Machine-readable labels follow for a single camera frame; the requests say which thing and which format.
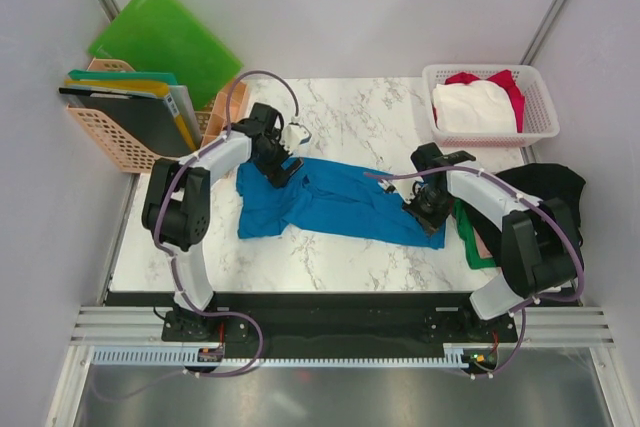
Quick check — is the green plastic board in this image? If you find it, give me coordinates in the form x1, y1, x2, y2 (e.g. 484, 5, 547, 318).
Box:
88, 0, 243, 110

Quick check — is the yellow folder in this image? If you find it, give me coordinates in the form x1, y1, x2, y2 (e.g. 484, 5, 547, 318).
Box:
64, 79, 170, 98

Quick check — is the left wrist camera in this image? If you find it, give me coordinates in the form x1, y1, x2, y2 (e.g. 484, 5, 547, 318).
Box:
281, 123, 312, 151

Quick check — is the red t-shirt in basket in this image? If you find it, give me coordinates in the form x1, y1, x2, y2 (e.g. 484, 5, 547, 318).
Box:
443, 70, 525, 133

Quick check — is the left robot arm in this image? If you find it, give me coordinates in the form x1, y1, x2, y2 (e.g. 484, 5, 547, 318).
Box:
142, 103, 311, 340

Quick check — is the teal folder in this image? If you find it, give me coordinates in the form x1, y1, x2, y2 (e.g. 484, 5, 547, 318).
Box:
67, 69, 179, 85

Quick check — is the green folded t-shirt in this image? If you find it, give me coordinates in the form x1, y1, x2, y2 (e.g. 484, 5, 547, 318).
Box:
452, 200, 497, 270

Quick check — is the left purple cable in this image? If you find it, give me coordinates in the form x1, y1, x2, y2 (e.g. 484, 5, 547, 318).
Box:
152, 70, 301, 377

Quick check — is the white plastic basket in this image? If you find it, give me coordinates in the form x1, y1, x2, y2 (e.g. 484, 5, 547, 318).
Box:
422, 64, 560, 148

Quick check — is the black folded t-shirt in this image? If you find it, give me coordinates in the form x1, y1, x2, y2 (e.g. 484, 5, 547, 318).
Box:
496, 163, 586, 245

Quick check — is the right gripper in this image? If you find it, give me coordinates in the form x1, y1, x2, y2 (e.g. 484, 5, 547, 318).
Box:
402, 186, 452, 237

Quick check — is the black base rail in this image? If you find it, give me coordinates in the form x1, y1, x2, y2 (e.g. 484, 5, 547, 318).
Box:
106, 292, 518, 358

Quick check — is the orange compartment tray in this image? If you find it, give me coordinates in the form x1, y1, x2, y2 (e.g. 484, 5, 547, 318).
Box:
196, 81, 250, 147

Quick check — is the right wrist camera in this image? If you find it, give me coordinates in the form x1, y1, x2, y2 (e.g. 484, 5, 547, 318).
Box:
378, 179, 398, 194

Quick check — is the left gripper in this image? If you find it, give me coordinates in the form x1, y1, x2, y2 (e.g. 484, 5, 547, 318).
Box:
253, 130, 304, 189

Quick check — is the black folder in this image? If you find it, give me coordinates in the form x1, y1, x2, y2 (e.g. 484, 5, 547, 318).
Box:
58, 87, 195, 157

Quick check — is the pink folded t-shirt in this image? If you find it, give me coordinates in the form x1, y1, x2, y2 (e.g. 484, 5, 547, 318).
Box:
474, 231, 493, 259

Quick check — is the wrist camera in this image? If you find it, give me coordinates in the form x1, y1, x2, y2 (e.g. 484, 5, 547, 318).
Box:
378, 179, 398, 194
281, 123, 312, 151

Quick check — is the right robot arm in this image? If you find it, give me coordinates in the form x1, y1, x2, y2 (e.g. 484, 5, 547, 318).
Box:
401, 143, 584, 341

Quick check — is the orange file rack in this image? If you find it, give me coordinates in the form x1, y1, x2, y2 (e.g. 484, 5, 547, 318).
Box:
64, 57, 201, 177

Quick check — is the white cable duct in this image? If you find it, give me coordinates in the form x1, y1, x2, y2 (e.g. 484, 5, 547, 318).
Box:
91, 344, 499, 370

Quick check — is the blue t-shirt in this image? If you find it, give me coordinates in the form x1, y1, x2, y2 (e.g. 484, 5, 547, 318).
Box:
236, 158, 446, 250

